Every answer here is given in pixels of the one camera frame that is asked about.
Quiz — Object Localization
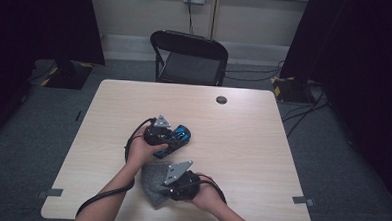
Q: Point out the person's left hand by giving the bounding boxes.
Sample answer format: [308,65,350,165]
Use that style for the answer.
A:
[124,132,170,172]

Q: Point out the black folding chair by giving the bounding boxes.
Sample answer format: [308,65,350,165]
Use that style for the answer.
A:
[147,28,230,88]

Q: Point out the person's right hand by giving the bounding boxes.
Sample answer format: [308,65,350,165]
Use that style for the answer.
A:
[189,171,227,213]

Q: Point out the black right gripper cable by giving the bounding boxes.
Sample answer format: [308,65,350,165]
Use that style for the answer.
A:
[193,174,229,206]

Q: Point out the blue toy car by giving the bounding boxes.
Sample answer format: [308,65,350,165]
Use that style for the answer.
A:
[152,123,192,161]

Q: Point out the grey tape mark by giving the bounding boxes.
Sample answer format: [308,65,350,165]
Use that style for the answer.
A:
[292,195,315,207]
[36,187,64,200]

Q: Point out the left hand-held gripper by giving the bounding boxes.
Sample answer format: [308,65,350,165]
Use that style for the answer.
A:
[142,113,176,148]

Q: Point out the grey cloth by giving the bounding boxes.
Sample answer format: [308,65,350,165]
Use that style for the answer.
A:
[139,160,175,211]

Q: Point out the beige wall conduit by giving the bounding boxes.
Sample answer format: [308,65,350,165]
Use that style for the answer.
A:
[209,0,221,39]

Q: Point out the black curtain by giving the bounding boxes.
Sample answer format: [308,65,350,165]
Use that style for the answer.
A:
[0,0,109,154]
[273,0,392,213]

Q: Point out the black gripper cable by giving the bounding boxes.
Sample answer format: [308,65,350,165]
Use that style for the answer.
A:
[193,174,229,206]
[75,114,158,221]

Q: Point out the black floor cable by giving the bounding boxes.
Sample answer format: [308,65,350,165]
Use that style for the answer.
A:
[223,57,285,84]

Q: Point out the bundle of black floor cables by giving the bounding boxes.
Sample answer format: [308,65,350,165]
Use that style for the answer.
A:
[281,87,331,140]

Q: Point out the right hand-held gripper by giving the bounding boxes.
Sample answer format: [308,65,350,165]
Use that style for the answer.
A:
[162,158,203,203]

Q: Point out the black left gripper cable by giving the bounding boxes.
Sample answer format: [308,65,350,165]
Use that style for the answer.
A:
[75,114,158,221]

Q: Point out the black wall socket cable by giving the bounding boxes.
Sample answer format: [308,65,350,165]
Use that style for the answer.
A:
[185,0,196,35]

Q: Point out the black stand base yellow stripes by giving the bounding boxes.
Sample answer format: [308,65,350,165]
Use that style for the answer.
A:
[41,58,95,91]
[268,75,317,105]

